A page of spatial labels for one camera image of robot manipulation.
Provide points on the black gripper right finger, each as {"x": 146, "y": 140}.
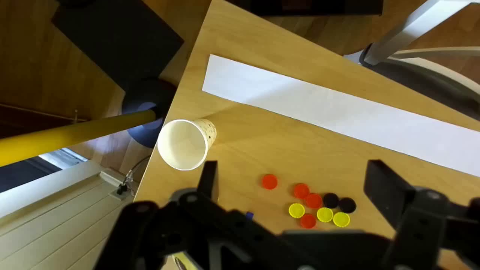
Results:
{"x": 388, "y": 191}

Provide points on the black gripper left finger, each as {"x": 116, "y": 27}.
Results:
{"x": 209, "y": 180}

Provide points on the yellow disc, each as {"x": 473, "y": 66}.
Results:
{"x": 325, "y": 215}
{"x": 296, "y": 210}
{"x": 341, "y": 219}

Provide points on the black disc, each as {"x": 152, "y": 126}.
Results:
{"x": 331, "y": 200}
{"x": 347, "y": 204}

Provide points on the red disc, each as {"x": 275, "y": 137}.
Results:
{"x": 269, "y": 182}
{"x": 301, "y": 191}
{"x": 314, "y": 200}
{"x": 308, "y": 221}

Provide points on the white paper cup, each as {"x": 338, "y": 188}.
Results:
{"x": 184, "y": 144}

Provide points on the white paper strip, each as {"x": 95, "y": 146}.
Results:
{"x": 412, "y": 134}

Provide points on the white radiator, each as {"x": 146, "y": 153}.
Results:
{"x": 61, "y": 221}

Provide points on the black square stand base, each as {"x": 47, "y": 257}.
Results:
{"x": 125, "y": 38}

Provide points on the yellow pole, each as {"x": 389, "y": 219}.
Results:
{"x": 22, "y": 147}

